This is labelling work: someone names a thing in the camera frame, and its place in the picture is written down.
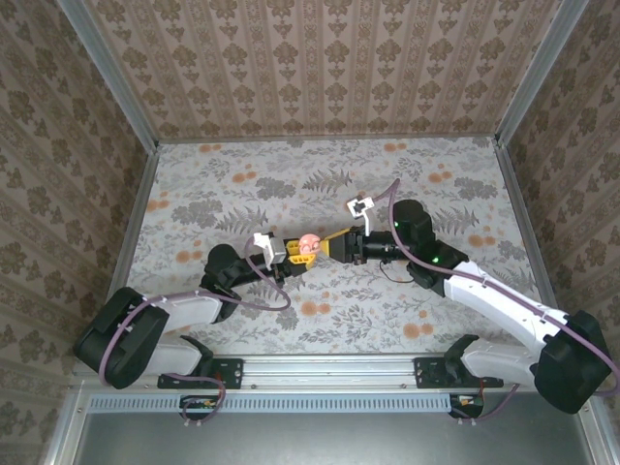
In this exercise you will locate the pink soft toy object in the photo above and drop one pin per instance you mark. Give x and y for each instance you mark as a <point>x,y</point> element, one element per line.
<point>310,242</point>

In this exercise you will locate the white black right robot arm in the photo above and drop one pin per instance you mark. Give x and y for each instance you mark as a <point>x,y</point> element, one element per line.
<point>504,300</point>

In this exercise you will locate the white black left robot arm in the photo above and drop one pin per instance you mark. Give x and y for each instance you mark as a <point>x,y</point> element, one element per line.
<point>194,307</point>

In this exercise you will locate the floral patterned table cover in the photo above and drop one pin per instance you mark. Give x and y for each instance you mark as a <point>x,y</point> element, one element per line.
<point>218,160</point>

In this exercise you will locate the small black connector module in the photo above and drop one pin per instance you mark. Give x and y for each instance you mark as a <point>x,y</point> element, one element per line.
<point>198,406</point>
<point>467,404</point>

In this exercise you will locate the grey metal sheet panel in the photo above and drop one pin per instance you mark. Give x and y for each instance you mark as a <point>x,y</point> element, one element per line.
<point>329,441</point>

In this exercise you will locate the aluminium table side rail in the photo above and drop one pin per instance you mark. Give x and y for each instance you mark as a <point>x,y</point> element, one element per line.
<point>523,218</point>
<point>135,227</point>

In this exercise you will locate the aluminium table back rail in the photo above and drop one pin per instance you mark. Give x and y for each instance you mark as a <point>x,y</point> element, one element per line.
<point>329,139</point>

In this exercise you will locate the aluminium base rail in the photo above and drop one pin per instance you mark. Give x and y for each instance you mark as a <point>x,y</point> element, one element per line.
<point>329,370</point>

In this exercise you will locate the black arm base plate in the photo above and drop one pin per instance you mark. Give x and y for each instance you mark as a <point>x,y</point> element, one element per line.
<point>428,373</point>
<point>232,373</point>

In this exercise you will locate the aluminium frame post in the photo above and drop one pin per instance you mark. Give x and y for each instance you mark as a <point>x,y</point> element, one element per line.
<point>111,82</point>
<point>542,72</point>

